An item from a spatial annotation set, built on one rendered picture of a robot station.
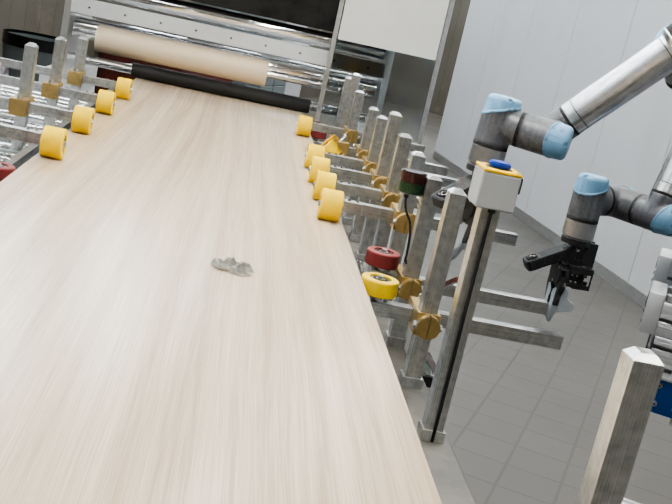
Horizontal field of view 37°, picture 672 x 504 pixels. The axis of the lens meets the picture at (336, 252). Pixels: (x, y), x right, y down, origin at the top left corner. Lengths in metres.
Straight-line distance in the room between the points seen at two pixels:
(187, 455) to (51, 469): 0.16
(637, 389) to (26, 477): 0.64
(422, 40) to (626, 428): 3.81
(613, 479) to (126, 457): 0.54
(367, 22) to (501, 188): 3.07
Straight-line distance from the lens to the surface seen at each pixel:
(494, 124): 2.13
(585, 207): 2.40
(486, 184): 1.76
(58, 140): 2.66
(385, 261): 2.33
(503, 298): 2.43
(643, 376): 1.11
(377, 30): 4.78
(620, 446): 1.13
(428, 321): 2.07
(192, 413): 1.31
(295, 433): 1.31
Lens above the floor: 1.43
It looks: 14 degrees down
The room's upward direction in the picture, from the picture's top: 13 degrees clockwise
